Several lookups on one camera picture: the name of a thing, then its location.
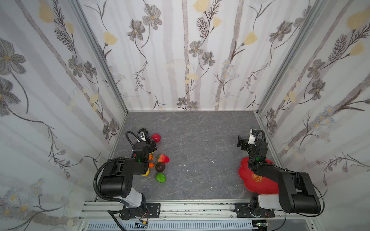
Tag yellow lemon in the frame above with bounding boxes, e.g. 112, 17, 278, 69
141, 169, 150, 177

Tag red flower-shaped plate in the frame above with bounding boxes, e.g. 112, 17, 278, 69
238, 157, 278, 194

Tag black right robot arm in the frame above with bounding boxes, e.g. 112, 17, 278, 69
237, 134, 325, 217

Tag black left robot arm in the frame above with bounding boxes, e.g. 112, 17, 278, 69
93, 137, 157, 220

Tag dark red wrinkled fruit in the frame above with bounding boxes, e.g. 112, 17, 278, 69
151, 133, 161, 143

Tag black grape bunch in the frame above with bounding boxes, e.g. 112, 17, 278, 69
138, 128, 149, 137

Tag red strawberry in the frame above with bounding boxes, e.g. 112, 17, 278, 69
158, 155, 170, 164

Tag dark brown avocado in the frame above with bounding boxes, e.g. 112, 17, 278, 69
155, 162, 166, 173

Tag green lime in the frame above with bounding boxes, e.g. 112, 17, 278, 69
156, 173, 167, 183

